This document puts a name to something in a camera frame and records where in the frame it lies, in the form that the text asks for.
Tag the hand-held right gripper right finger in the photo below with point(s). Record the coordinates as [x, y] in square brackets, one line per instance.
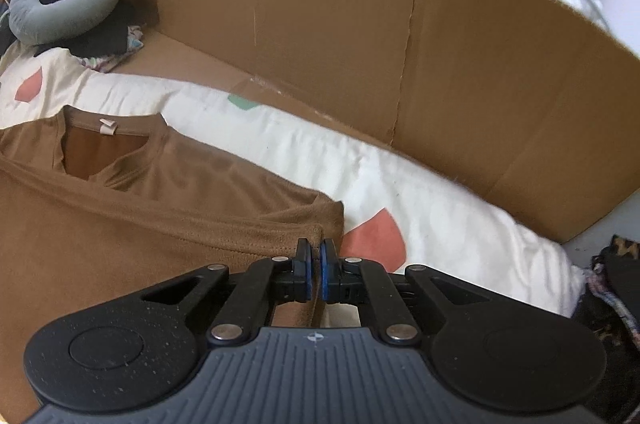
[326, 264]

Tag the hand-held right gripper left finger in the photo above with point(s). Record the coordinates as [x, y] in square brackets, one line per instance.
[309, 264]

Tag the brown printed t-shirt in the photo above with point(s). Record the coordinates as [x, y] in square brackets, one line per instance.
[125, 229]

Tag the floral patterned cloth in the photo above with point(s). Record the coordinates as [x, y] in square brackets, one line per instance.
[112, 61]

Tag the black cloth pile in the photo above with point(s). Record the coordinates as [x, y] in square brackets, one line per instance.
[622, 284]

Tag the cream bear print bedsheet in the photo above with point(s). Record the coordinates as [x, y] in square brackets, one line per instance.
[400, 184]

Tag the folded brown cardboard sheet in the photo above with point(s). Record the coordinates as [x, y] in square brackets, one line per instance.
[325, 29]

